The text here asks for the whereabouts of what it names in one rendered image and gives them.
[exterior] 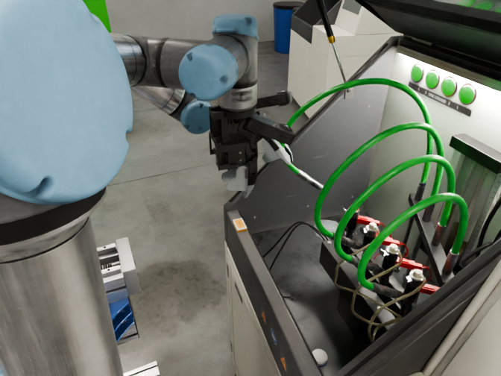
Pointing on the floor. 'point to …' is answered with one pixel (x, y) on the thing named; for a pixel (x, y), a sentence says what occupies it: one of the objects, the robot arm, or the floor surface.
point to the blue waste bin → (283, 24)
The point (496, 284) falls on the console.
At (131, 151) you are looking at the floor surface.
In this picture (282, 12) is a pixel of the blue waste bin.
